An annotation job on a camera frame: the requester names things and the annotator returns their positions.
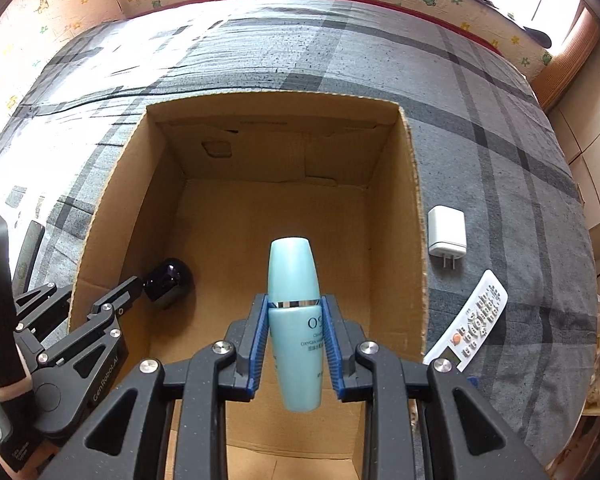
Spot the teal lotion bottle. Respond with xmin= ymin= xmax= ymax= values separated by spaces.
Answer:
xmin=268 ymin=237 xmax=323 ymax=413

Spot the black glossy jar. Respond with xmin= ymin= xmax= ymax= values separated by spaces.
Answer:
xmin=143 ymin=258 xmax=194 ymax=310

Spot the white remote control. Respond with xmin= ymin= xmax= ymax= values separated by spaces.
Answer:
xmin=422 ymin=270 xmax=508 ymax=372

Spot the white power adapter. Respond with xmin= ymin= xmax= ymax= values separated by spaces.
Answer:
xmin=427 ymin=205 xmax=467 ymax=269

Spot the brown cardboard box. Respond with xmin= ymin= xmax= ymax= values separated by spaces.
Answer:
xmin=68 ymin=90 xmax=429 ymax=480

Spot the grey plaid bed sheet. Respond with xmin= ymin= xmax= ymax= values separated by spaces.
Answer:
xmin=0 ymin=0 xmax=597 ymax=463

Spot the beige wardrobe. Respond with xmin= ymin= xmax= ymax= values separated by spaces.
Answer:
xmin=550 ymin=40 xmax=600 ymax=272

